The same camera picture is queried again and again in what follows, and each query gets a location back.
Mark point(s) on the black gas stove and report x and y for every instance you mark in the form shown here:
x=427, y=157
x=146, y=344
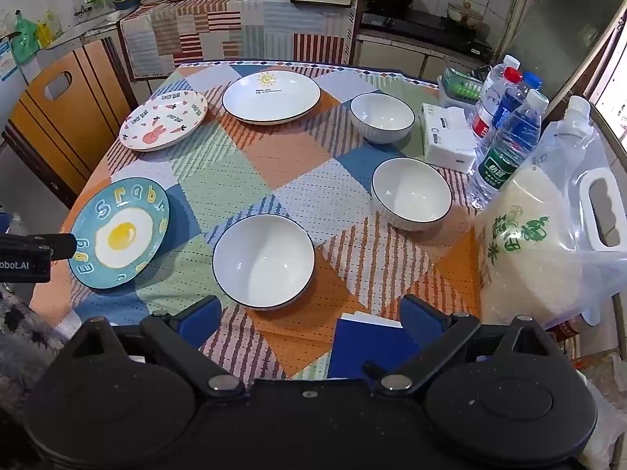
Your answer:
x=421, y=27

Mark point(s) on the grey metal panel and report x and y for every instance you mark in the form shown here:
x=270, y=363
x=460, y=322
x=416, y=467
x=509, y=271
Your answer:
x=558, y=24

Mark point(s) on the white tissue pack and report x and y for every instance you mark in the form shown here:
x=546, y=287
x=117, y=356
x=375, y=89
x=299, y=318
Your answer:
x=445, y=142

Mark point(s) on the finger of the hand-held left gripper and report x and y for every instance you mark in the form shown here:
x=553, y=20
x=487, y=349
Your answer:
x=61, y=246

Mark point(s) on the blue fried egg plate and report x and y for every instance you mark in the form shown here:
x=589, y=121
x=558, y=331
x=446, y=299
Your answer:
x=120, y=235

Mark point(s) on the white pot with lid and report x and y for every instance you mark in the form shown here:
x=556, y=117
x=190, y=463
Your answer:
x=465, y=17

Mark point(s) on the white sun print plate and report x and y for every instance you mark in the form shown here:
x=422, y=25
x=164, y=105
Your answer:
x=269, y=103

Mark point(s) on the blue white wall sticker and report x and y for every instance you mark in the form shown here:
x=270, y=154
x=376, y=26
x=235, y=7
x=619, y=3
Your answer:
x=6, y=61

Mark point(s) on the yellow detergent bottle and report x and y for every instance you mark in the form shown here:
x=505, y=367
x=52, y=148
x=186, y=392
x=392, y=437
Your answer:
x=46, y=32

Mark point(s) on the blue booklet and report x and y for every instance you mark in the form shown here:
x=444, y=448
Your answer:
x=367, y=352

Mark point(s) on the green label water bottle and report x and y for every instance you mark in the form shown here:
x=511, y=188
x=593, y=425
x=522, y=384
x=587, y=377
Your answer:
x=499, y=161

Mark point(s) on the clear white cap water bottle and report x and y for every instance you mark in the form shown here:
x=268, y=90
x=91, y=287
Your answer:
x=492, y=83

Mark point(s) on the patchwork print tablecloth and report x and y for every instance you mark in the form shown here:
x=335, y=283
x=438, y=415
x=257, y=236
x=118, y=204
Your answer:
x=294, y=166

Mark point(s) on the pink bunny print plate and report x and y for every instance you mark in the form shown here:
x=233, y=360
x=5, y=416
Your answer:
x=156, y=129

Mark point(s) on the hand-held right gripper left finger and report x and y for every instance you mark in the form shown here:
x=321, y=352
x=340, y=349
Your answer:
x=202, y=322

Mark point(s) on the metal faucet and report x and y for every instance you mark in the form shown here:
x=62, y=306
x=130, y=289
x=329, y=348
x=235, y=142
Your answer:
x=83, y=10

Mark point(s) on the clear plastic storage container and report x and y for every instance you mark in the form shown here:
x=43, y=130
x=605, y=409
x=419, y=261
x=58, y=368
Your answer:
x=460, y=88

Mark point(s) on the clear bag of rice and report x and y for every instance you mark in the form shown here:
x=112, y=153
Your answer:
x=529, y=254

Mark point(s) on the striped patchwork counter cloth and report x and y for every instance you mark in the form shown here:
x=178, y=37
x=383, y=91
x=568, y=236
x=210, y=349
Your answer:
x=220, y=29

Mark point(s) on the clear plastic bag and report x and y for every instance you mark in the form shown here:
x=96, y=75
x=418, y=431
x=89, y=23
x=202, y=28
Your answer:
x=605, y=387

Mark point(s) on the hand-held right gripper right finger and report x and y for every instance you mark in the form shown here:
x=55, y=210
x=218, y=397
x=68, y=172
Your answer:
x=417, y=319

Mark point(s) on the green plastic bag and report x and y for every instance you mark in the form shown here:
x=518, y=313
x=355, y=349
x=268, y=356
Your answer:
x=24, y=41

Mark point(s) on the white bowl with dark rim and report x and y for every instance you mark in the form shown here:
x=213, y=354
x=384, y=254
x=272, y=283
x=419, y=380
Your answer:
x=262, y=259
x=409, y=191
x=382, y=112

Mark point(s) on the red label water bottle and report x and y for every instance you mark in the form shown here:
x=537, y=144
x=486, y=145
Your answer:
x=482, y=125

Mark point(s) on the grey fuzzy clothing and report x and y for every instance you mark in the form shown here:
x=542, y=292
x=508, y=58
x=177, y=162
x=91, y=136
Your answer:
x=19, y=352

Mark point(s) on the blue label water bottle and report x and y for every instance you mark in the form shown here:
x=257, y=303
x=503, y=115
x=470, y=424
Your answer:
x=504, y=107

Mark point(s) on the wooden chair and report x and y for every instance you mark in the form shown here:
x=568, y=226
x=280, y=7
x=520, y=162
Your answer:
x=73, y=122

